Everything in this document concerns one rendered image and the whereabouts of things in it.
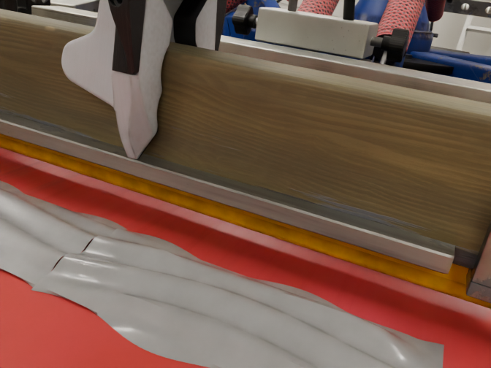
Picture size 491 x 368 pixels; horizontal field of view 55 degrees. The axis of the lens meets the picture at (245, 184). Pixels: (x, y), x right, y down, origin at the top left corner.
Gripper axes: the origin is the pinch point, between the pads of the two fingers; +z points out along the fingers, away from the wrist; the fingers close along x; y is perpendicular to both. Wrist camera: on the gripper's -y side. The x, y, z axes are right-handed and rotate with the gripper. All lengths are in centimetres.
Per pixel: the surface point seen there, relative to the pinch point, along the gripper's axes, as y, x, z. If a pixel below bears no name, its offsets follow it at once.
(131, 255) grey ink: -2.3, 6.7, 4.8
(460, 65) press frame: -16, -72, 0
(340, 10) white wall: 88, -413, 1
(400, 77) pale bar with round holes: -10.8, -21.5, -2.9
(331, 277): -11.9, 1.6, 5.3
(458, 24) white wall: -11, -412, -2
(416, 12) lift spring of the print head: -8, -50, -8
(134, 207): 1.6, 1.2, 5.3
